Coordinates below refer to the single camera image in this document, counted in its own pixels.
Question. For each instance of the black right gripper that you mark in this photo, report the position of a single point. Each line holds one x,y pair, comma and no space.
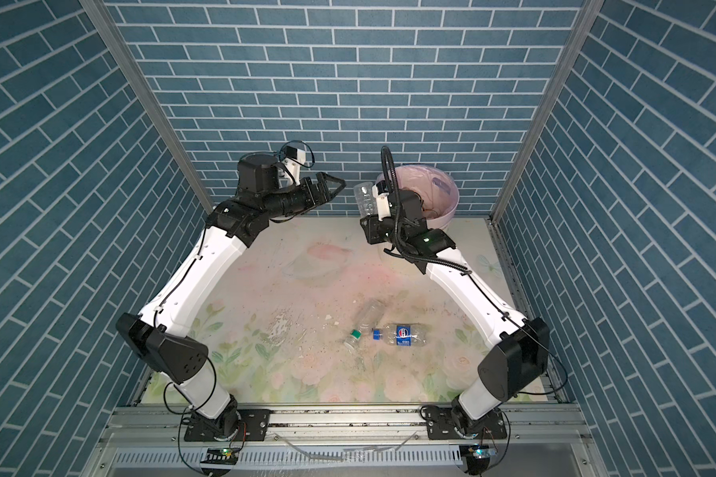
373,231

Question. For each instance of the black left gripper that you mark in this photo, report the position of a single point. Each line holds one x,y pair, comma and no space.
310,202

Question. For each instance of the clear crushed bottle white cap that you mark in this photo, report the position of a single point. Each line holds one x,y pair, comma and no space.
365,199

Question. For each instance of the clear bottle green cap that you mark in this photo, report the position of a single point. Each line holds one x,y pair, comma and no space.
368,316

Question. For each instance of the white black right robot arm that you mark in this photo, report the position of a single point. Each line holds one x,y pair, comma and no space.
518,347

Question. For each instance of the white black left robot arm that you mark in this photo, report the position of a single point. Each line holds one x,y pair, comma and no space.
270,190

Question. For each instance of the beige bin pink liner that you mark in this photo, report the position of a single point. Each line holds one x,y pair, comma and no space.
440,196

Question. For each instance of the clear Pepsi bottle blue cap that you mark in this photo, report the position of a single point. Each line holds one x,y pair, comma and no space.
401,335

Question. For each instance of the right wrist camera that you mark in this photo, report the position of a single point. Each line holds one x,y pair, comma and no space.
381,192

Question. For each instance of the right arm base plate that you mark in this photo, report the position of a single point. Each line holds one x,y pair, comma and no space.
448,423

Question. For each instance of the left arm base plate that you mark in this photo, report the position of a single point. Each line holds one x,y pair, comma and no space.
234,425

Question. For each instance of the aluminium corner post left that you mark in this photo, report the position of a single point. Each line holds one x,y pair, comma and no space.
109,33

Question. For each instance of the aluminium corner post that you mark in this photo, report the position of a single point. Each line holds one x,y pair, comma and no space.
109,33
566,61

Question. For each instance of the aluminium corner post right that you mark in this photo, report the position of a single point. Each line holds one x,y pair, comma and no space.
566,61

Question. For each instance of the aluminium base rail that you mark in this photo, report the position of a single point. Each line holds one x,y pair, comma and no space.
527,439

